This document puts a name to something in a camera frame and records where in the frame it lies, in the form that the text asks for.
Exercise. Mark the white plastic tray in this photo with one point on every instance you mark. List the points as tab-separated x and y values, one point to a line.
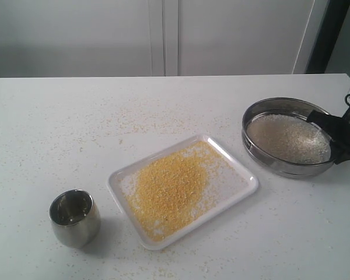
117	184

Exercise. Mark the white cabinet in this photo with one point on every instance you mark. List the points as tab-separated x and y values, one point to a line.
157	38

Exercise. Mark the yellow millet grains pile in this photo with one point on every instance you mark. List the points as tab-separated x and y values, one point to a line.
170	193

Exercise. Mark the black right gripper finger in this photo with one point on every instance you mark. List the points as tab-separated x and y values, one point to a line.
330	124
340	152

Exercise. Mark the stainless steel cup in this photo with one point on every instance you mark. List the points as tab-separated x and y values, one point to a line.
75	218

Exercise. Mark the round stainless steel sieve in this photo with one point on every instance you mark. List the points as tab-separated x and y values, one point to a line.
288	107

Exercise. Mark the yellow and white grain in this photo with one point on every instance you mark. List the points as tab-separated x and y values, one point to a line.
290	138

